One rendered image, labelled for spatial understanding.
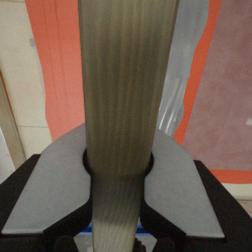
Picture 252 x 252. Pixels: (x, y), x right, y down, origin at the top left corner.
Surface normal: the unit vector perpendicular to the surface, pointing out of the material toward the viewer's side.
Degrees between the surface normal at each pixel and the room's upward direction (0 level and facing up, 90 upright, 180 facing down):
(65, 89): 0
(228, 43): 0
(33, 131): 0
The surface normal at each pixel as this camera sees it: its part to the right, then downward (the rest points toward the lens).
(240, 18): 0.01, 0.51
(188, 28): -0.51, 0.51
